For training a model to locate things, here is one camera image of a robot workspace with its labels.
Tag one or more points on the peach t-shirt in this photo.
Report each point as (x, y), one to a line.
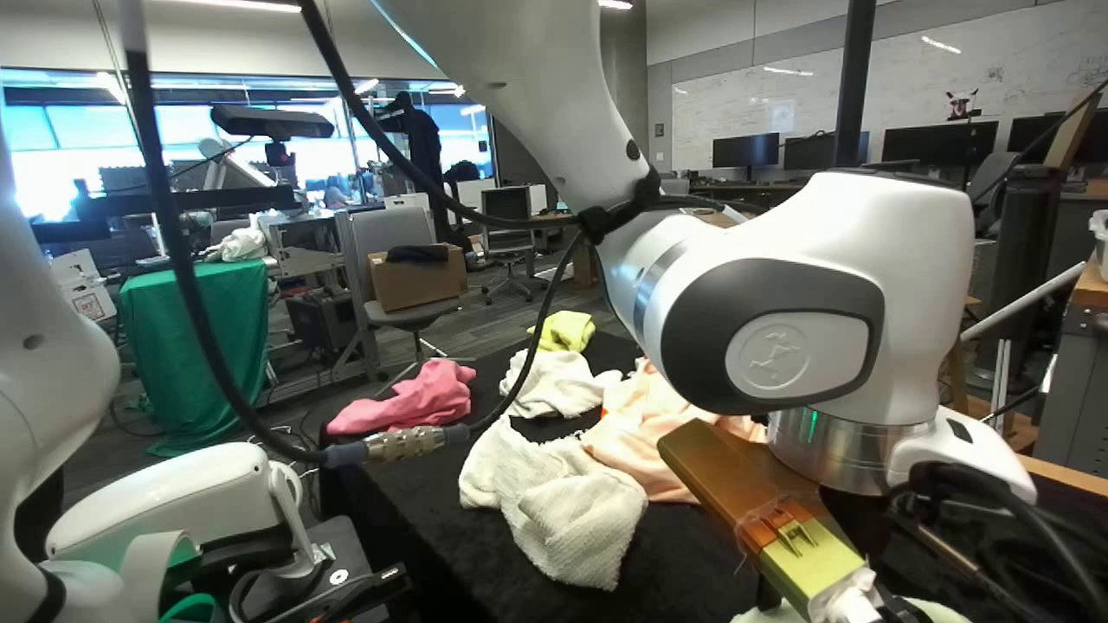
(639, 412)

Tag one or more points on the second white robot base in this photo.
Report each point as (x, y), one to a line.
(224, 519)

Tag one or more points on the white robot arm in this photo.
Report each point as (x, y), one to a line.
(802, 309)

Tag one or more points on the bright yellow cloth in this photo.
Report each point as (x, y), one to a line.
(564, 331)

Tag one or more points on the small white towel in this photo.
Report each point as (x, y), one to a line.
(556, 386)

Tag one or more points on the pink cloth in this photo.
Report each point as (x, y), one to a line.
(438, 395)

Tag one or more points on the cardboard box on chair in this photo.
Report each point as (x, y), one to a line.
(417, 274)

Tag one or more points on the office chair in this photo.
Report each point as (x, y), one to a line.
(363, 232)

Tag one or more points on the large white knit towel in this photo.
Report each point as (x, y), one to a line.
(564, 510)

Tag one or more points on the black table cloth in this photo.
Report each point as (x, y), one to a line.
(465, 566)

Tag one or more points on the black vertical pole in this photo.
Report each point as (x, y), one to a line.
(858, 18)

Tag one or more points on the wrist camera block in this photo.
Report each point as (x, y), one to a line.
(805, 566)

